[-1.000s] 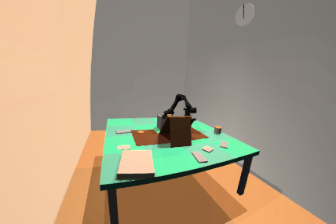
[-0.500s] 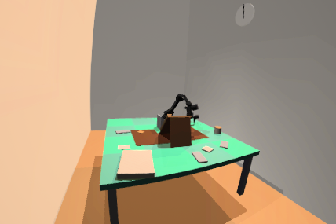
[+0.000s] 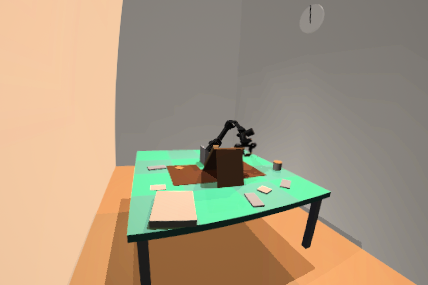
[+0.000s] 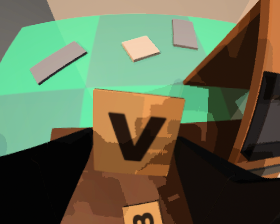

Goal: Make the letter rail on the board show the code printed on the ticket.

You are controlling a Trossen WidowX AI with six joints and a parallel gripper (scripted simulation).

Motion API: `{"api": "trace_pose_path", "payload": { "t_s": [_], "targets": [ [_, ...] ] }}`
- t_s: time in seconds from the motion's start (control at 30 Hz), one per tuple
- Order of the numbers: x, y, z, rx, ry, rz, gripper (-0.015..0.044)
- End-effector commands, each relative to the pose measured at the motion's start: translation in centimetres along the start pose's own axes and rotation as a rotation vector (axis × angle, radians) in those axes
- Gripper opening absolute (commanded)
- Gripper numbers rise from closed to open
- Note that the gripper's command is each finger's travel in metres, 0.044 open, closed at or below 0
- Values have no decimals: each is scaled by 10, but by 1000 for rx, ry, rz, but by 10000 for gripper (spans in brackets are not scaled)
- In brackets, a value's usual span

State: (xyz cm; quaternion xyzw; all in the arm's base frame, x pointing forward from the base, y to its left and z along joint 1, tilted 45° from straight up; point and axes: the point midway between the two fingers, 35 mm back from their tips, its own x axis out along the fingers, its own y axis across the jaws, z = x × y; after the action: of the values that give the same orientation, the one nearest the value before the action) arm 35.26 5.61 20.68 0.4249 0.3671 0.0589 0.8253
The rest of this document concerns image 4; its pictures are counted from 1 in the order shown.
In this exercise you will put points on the grey flat bar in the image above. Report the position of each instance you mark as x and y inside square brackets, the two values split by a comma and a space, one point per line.
[183, 35]
[55, 62]

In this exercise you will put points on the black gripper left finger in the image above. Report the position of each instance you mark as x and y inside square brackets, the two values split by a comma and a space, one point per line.
[37, 184]

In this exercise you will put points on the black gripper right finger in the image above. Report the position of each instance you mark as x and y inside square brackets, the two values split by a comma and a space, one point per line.
[219, 192]

